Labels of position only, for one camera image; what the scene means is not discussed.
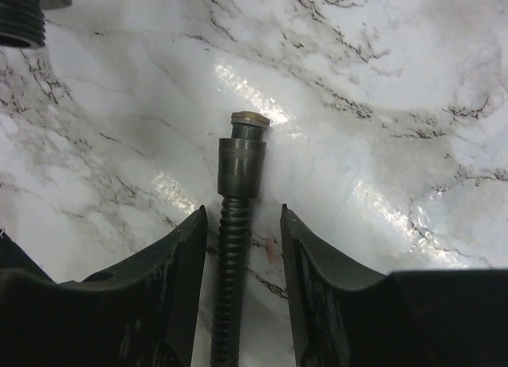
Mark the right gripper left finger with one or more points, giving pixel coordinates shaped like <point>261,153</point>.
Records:
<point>141,311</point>

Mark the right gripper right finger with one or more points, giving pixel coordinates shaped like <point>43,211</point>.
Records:
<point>345,314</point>

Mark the grey shower head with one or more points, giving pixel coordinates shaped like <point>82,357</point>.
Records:
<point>22,22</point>

